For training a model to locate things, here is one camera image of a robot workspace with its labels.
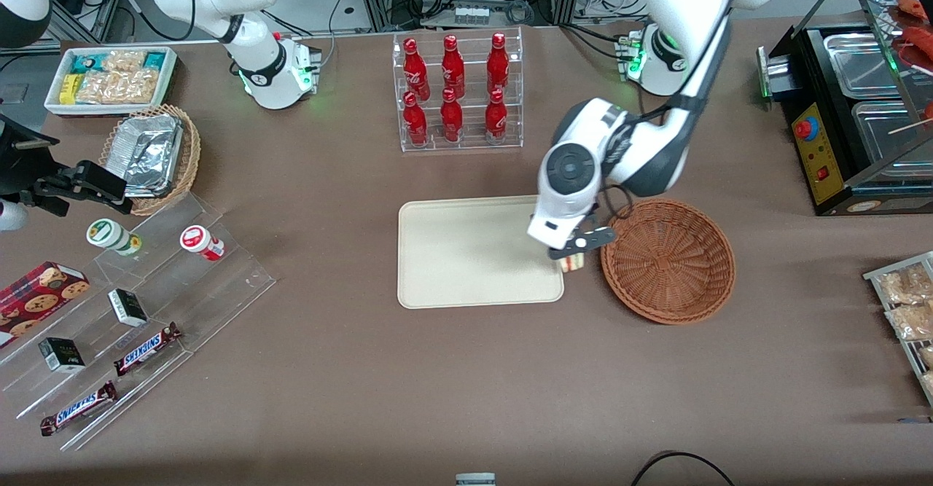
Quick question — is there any green lidded snack jar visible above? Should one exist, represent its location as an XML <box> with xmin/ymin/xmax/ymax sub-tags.
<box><xmin>86</xmin><ymin>219</ymin><xmax>143</xmax><ymax>256</ymax></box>

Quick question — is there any light tan wicker basket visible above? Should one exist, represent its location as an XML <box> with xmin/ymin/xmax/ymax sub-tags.
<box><xmin>98</xmin><ymin>103</ymin><xmax>201</xmax><ymax>217</ymax></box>

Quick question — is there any clear acrylic bottle rack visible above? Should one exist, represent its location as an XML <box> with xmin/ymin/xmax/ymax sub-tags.
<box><xmin>392</xmin><ymin>27</ymin><xmax>524</xmax><ymax>153</ymax></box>

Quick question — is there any stainless steel pan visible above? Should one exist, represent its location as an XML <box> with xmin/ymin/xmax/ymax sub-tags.
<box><xmin>851</xmin><ymin>100</ymin><xmax>933</xmax><ymax>181</ymax></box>
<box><xmin>824</xmin><ymin>32</ymin><xmax>908</xmax><ymax>101</ymax></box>

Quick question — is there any Snickers chocolate bar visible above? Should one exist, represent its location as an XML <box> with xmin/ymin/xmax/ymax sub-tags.
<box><xmin>113</xmin><ymin>322</ymin><xmax>183</xmax><ymax>377</ymax></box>
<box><xmin>40</xmin><ymin>381</ymin><xmax>119</xmax><ymax>437</ymax></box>

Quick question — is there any brown round wicker basket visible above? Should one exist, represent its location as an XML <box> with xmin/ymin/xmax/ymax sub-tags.
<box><xmin>601</xmin><ymin>198</ymin><xmax>736</xmax><ymax>325</ymax></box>

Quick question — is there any cream plastic tray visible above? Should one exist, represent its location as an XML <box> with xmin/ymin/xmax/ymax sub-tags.
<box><xmin>397</xmin><ymin>195</ymin><xmax>566</xmax><ymax>310</ymax></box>

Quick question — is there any red chocolate chip cookie box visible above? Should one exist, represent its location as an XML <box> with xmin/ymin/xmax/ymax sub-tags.
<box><xmin>0</xmin><ymin>261</ymin><xmax>90</xmax><ymax>350</ymax></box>

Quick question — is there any grey metal snack tray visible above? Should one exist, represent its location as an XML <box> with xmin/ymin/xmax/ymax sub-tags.
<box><xmin>864</xmin><ymin>251</ymin><xmax>933</xmax><ymax>407</ymax></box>

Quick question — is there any small black carton box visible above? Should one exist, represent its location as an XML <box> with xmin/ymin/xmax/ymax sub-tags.
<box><xmin>38</xmin><ymin>337</ymin><xmax>86</xmax><ymax>373</ymax></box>
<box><xmin>108</xmin><ymin>289</ymin><xmax>149</xmax><ymax>328</ymax></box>

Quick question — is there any red Coca-Cola bottle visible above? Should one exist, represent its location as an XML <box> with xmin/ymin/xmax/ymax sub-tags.
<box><xmin>403</xmin><ymin>37</ymin><xmax>431</xmax><ymax>101</ymax></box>
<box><xmin>485</xmin><ymin>88</ymin><xmax>508</xmax><ymax>144</ymax></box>
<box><xmin>442</xmin><ymin>34</ymin><xmax>466</xmax><ymax>99</ymax></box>
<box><xmin>487</xmin><ymin>32</ymin><xmax>510</xmax><ymax>95</ymax></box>
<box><xmin>402</xmin><ymin>91</ymin><xmax>429</xmax><ymax>146</ymax></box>
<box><xmin>440</xmin><ymin>87</ymin><xmax>464</xmax><ymax>143</ymax></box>

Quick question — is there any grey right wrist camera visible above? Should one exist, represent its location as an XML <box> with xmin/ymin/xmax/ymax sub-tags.
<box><xmin>0</xmin><ymin>200</ymin><xmax>30</xmax><ymax>233</ymax></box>

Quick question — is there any black looped cable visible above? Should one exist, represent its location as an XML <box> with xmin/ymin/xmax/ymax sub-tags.
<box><xmin>631</xmin><ymin>451</ymin><xmax>735</xmax><ymax>486</ymax></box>

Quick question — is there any clear acrylic stepped stand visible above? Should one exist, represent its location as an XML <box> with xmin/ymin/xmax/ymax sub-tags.
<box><xmin>0</xmin><ymin>193</ymin><xmax>276</xmax><ymax>452</ymax></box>

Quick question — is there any clear cracker bag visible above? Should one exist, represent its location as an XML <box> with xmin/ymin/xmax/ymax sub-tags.
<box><xmin>117</xmin><ymin>69</ymin><xmax>160</xmax><ymax>104</ymax></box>
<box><xmin>102</xmin><ymin>50</ymin><xmax>147</xmax><ymax>73</ymax></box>
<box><xmin>77</xmin><ymin>71</ymin><xmax>121</xmax><ymax>104</ymax></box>

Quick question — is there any red lidded snack jar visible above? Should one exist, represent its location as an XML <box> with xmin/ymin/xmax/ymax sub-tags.
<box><xmin>179</xmin><ymin>225</ymin><xmax>225</xmax><ymax>262</ymax></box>

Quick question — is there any black food warmer appliance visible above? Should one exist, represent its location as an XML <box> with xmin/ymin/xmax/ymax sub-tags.
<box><xmin>757</xmin><ymin>0</ymin><xmax>933</xmax><ymax>217</ymax></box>

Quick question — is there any silver foil pack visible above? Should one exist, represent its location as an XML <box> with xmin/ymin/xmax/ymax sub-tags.
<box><xmin>120</xmin><ymin>114</ymin><xmax>183</xmax><ymax>189</ymax></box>
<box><xmin>124</xmin><ymin>180</ymin><xmax>172</xmax><ymax>199</ymax></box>

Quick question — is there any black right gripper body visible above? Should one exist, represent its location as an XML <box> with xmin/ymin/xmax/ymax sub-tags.
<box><xmin>0</xmin><ymin>114</ymin><xmax>59</xmax><ymax>199</ymax></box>

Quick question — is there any white rectangular snack bin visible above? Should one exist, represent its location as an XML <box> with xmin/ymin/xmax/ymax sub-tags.
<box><xmin>44</xmin><ymin>46</ymin><xmax>179</xmax><ymax>119</ymax></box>

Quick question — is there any clear fried snack bag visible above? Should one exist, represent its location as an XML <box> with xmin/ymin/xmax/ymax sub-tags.
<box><xmin>878</xmin><ymin>264</ymin><xmax>933</xmax><ymax>305</ymax></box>
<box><xmin>886</xmin><ymin>302</ymin><xmax>933</xmax><ymax>341</ymax></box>

